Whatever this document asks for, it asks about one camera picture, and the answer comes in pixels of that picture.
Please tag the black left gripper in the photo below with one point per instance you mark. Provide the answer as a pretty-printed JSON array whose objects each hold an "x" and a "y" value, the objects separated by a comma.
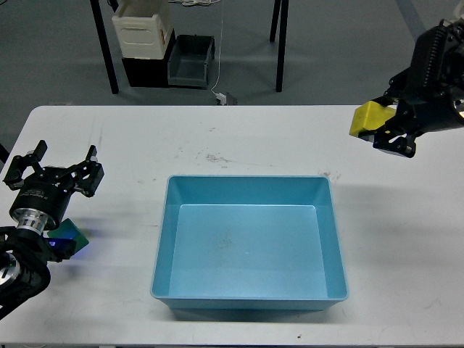
[{"x": 48, "y": 190}]

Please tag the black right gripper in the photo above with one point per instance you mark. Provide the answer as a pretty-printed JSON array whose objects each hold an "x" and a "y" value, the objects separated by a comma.
[{"x": 423, "y": 105}]

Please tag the yellow block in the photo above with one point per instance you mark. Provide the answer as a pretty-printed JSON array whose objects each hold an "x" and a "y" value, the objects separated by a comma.
[{"x": 369, "y": 117}]

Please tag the green block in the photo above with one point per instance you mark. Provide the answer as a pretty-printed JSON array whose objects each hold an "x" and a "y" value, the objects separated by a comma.
[{"x": 67, "y": 239}]

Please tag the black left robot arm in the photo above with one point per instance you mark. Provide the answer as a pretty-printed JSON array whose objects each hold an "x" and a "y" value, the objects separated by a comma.
[{"x": 41, "y": 234}]

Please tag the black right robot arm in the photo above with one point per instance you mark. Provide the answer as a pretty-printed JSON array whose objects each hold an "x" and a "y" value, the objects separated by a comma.
[{"x": 437, "y": 51}]

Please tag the black box under crate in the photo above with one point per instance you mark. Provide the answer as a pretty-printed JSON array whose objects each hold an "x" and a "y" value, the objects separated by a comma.
[{"x": 149, "y": 73}]

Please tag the black table leg right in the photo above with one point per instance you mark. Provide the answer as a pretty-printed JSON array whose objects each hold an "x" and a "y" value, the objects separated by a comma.
[{"x": 282, "y": 31}]

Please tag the black table leg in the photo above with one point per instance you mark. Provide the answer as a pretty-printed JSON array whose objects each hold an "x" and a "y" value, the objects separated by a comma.
[
  {"x": 282, "y": 31},
  {"x": 274, "y": 20},
  {"x": 106, "y": 53}
]

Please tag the black rear table leg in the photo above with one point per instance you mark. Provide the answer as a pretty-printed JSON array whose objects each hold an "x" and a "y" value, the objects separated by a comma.
[{"x": 274, "y": 20}]

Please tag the white power adapter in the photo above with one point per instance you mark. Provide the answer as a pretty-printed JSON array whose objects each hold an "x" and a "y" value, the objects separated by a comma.
[{"x": 221, "y": 99}]

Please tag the cream plastic crate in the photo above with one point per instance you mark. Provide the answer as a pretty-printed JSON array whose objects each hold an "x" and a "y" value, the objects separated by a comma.
[{"x": 143, "y": 28}]

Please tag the dark grey storage bin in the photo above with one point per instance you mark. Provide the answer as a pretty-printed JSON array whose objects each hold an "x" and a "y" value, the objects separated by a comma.
[{"x": 190, "y": 61}]

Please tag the black table leg left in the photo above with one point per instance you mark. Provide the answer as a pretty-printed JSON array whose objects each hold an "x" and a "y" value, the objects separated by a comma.
[{"x": 106, "y": 53}]

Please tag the blue plastic tray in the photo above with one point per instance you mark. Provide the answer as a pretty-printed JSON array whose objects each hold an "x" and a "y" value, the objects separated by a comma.
[{"x": 233, "y": 242}]

